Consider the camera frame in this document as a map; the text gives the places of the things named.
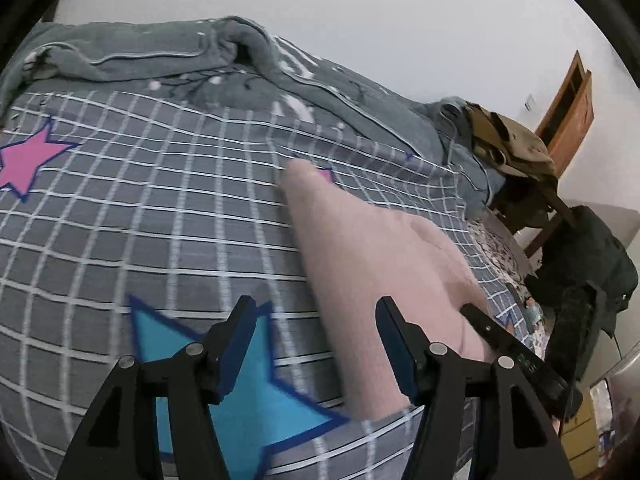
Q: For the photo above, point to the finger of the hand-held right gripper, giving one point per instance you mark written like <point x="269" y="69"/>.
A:
<point x="492" y="327"/>

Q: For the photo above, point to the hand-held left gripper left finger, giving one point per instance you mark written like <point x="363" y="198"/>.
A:
<point x="235" y="345"/>

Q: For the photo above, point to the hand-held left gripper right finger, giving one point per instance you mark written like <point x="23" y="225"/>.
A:
<point x="400" y="355"/>

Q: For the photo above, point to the pink knit garment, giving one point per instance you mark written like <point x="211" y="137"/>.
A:
<point x="360" y="250"/>

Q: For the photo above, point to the yellow cardboard box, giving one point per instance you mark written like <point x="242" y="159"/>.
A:
<point x="580" y="435"/>

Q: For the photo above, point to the floral bed sheet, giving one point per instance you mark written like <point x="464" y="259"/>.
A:
<point x="495" y="245"/>

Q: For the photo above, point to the dark jacket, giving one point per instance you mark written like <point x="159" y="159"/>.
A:
<point x="595" y="270"/>

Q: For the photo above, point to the wooden chair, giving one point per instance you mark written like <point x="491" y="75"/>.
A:
<point x="540" y="215"/>

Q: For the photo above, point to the grey checked star bed sheet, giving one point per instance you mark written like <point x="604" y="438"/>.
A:
<point x="150" y="200"/>

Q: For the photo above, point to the tan jacket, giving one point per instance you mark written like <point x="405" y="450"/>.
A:
<point x="510" y="142"/>

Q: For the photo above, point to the wooden door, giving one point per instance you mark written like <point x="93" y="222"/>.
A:
<point x="567" y="105"/>

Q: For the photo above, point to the grey-green piped blanket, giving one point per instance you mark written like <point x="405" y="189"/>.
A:
<point x="210" y="50"/>

